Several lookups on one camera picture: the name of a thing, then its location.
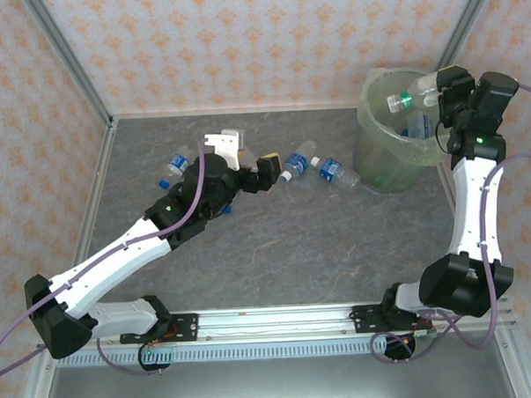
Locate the clear bottle green band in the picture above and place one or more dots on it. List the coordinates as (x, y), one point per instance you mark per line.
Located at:
(413, 96)

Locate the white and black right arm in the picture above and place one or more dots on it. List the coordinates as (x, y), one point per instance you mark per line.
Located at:
(473, 207)

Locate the blue label bottle white cap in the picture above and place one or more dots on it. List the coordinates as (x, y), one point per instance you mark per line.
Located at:
(332, 169)
(297, 162)

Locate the aluminium side frame rail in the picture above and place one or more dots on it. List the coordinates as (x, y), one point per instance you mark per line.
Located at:
(100, 180)

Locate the aluminium frame post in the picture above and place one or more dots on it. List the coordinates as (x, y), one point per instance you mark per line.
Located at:
(67, 58)
(466, 23)

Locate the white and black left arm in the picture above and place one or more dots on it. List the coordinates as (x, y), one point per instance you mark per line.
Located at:
(109, 263)

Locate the translucent green lined bin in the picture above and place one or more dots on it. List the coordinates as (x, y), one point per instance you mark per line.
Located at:
(378, 167)

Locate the grey metal shelf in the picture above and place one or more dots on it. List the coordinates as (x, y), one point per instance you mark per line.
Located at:
(273, 383)

